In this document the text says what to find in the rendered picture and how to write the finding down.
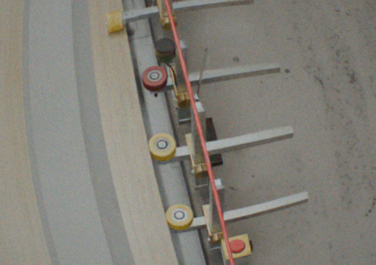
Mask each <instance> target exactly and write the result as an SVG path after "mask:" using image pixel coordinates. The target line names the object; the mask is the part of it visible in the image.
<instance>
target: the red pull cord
mask: <svg viewBox="0 0 376 265"><path fill-rule="evenodd" d="M165 2H166V3H165V4H166V8H167V11H168V15H169V17H170V22H171V25H172V28H173V36H174V38H175V42H176V47H177V50H178V55H179V58H180V61H181V64H182V67H183V71H184V76H185V79H186V83H187V89H188V92H189V97H190V101H191V104H192V111H194V114H195V120H196V123H197V127H198V133H199V136H200V142H201V145H202V149H203V152H204V155H205V158H206V164H207V167H208V171H209V176H210V179H211V184H212V188H213V191H214V199H215V203H216V206H217V210H218V214H219V216H220V221H221V223H220V224H221V227H222V230H223V234H224V237H225V238H224V240H225V244H226V247H227V251H228V256H229V261H230V263H231V265H234V259H233V256H232V255H233V254H232V252H231V248H230V243H229V240H228V233H227V230H226V227H225V220H224V217H223V213H222V209H221V206H220V199H219V196H218V193H217V187H216V184H215V181H214V176H213V172H212V167H211V164H210V160H209V155H208V151H207V147H206V143H205V139H204V135H203V133H202V130H201V126H200V121H199V117H198V111H197V107H196V104H195V98H194V95H193V94H192V89H191V85H190V83H189V77H188V74H187V68H186V65H185V61H184V56H183V53H182V50H181V45H180V42H179V38H178V34H177V31H176V27H175V24H174V20H173V16H172V13H171V11H170V6H169V3H168V0H165Z"/></svg>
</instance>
